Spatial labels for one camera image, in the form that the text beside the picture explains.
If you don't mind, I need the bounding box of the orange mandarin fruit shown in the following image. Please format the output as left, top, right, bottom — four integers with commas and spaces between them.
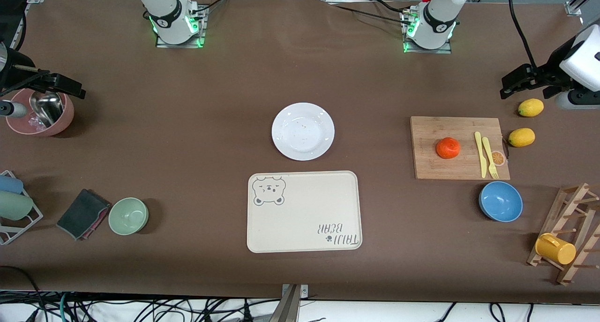
436, 137, 461, 159

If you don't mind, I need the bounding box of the white round plate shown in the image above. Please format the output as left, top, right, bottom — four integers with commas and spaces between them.
271, 102, 335, 161

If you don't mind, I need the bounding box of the steel scoop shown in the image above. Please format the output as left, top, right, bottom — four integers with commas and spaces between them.
29, 90, 65, 127

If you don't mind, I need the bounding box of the yellow lemon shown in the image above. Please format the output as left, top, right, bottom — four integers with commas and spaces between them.
518, 98, 545, 118
508, 128, 536, 148

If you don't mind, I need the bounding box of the pink bowl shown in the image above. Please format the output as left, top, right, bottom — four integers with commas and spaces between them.
6, 89, 75, 137

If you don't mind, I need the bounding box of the yellow plastic fork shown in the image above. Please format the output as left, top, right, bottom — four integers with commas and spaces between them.
482, 136, 500, 180

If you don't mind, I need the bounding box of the yellow plastic knife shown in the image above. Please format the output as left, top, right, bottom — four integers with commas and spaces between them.
474, 131, 488, 179

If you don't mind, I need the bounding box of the blue cup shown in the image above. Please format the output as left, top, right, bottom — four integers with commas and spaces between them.
0, 174, 24, 195

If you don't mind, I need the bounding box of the wooden peg mug rack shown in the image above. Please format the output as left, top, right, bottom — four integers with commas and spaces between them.
527, 183, 600, 286

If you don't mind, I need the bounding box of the wooden cutting board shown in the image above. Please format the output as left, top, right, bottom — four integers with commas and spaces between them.
410, 116, 511, 180

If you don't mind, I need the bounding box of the blue bowl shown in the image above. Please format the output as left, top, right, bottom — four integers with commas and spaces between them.
479, 181, 524, 223

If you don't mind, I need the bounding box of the grey pink folded cloth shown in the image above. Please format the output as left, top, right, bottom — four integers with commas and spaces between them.
56, 188, 112, 241

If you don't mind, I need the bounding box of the pale green cup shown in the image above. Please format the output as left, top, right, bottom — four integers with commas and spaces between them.
0, 191, 34, 221

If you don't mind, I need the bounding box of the pale green bowl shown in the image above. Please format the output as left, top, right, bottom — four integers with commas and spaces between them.
108, 197, 149, 236

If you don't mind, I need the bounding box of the yellow mug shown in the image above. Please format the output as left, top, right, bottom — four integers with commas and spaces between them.
535, 233, 577, 265

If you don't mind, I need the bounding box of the beige bear print tray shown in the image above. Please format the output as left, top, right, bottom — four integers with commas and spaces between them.
247, 171, 363, 254

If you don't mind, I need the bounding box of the grey metal strut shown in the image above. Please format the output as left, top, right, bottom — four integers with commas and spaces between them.
268, 285, 301, 322

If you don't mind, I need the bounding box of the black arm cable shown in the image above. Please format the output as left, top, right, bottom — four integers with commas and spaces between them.
16, 10, 28, 51
508, 0, 538, 70

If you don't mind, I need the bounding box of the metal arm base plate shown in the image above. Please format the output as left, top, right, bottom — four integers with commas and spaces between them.
156, 3, 207, 49
402, 10, 453, 54

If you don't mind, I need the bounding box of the white wire cup rack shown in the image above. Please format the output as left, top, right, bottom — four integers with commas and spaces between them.
0, 170, 44, 246

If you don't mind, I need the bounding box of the black base cable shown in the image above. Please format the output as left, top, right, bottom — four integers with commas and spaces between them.
190, 0, 231, 16
326, 0, 409, 25
374, 0, 409, 14

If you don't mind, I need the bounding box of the metal table edge bracket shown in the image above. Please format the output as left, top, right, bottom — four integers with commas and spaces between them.
281, 284, 309, 299

